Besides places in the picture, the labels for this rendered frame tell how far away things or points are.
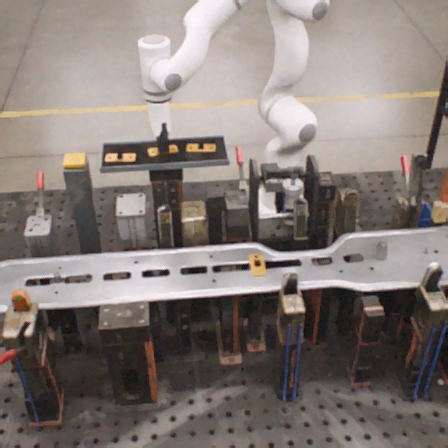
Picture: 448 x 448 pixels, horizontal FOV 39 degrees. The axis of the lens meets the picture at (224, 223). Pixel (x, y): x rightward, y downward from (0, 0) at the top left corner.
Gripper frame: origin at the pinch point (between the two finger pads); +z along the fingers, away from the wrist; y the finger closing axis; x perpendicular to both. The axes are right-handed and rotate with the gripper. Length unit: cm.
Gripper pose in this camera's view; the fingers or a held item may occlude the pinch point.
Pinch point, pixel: (162, 143)
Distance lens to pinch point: 187.1
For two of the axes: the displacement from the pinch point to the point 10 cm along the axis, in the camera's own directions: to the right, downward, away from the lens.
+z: 0.1, 7.8, 6.3
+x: 9.6, -1.8, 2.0
